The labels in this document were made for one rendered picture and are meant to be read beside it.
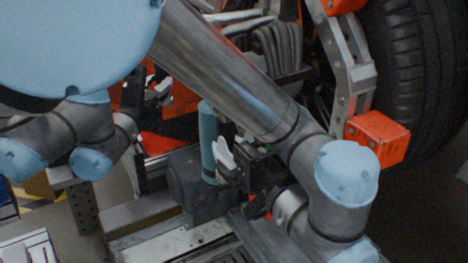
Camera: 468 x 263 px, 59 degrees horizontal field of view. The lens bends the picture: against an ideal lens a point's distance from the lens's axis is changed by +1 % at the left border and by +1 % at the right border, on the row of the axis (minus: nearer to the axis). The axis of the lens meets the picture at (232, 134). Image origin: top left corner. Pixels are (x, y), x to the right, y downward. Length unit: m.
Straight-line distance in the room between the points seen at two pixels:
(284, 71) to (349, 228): 0.32
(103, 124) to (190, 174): 0.65
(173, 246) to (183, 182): 0.32
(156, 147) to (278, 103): 1.25
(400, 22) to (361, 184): 0.39
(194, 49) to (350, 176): 0.22
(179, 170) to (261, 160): 0.77
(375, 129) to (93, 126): 0.50
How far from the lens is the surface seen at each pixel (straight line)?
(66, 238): 1.84
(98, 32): 0.25
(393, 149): 0.79
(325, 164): 0.49
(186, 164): 1.42
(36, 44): 0.25
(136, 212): 1.67
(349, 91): 0.77
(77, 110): 0.74
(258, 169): 0.66
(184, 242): 1.61
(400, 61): 0.80
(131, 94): 0.92
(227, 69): 0.47
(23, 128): 0.69
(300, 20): 1.03
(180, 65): 0.45
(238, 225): 1.54
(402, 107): 0.83
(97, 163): 0.80
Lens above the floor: 1.31
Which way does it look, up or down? 35 degrees down
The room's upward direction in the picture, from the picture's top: straight up
